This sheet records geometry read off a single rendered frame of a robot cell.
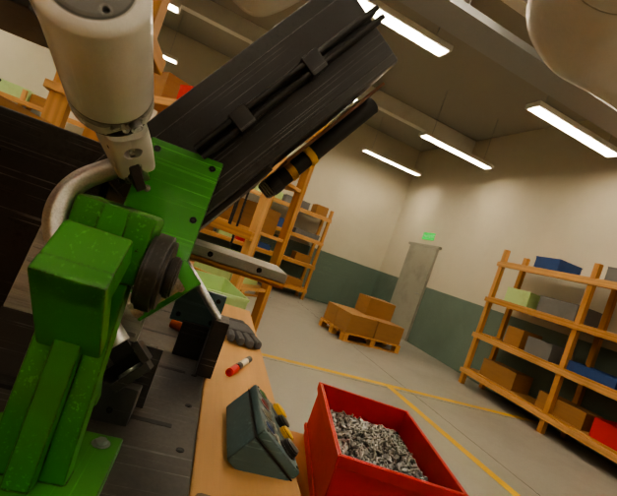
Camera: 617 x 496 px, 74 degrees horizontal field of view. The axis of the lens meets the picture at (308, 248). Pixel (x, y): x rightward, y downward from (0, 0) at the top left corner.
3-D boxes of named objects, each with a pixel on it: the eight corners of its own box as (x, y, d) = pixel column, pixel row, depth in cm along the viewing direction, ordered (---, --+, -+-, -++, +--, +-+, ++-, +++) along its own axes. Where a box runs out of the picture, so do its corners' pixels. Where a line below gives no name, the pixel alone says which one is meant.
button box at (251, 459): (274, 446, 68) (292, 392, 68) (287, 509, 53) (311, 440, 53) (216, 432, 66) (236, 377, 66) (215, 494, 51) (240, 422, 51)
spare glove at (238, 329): (211, 320, 120) (213, 311, 120) (244, 328, 123) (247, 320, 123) (220, 342, 101) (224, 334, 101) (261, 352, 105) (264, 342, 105)
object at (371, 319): (371, 338, 772) (384, 300, 772) (398, 353, 701) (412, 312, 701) (318, 324, 716) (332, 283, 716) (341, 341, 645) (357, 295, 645)
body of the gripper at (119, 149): (166, 130, 45) (164, 170, 56) (126, 49, 46) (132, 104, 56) (95, 151, 42) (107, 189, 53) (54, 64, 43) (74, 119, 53)
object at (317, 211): (303, 300, 966) (336, 210, 966) (168, 259, 860) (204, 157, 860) (296, 295, 1017) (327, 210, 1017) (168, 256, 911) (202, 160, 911)
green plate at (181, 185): (178, 292, 68) (219, 180, 74) (178, 288, 61) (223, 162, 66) (107, 271, 66) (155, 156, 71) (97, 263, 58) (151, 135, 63)
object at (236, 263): (273, 278, 94) (277, 265, 94) (282, 289, 78) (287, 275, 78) (95, 219, 85) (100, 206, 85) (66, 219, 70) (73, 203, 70)
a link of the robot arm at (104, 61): (43, 52, 41) (85, 134, 40) (-4, -73, 29) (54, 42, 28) (129, 35, 44) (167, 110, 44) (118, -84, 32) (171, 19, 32)
